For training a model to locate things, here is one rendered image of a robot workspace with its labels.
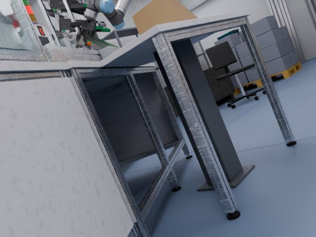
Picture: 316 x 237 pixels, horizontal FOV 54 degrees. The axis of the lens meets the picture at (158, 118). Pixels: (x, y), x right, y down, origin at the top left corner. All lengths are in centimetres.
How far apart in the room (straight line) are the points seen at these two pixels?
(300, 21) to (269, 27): 219
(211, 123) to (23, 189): 114
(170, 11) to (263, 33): 426
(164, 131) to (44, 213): 195
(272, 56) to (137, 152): 361
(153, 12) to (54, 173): 106
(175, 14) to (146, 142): 143
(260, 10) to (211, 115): 653
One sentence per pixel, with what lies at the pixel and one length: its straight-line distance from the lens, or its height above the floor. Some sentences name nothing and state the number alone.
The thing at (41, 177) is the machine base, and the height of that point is 52.
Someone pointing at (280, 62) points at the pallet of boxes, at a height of 29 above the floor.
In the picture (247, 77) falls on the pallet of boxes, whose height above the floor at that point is 24.
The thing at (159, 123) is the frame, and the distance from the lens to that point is 272.
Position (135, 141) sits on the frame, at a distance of 281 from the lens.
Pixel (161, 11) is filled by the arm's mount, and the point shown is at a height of 99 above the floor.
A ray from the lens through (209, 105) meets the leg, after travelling 175.
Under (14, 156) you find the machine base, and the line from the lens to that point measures 86.
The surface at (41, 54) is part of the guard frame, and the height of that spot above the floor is 90.
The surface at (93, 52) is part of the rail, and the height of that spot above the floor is 95.
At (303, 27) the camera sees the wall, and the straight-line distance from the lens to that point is 789.
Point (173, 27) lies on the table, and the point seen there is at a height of 83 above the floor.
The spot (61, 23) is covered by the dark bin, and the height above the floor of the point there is 133.
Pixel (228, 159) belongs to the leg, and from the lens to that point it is 179.
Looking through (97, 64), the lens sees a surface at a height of 84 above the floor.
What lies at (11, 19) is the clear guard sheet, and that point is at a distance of 120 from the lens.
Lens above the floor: 61
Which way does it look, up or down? 4 degrees down
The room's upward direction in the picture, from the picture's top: 23 degrees counter-clockwise
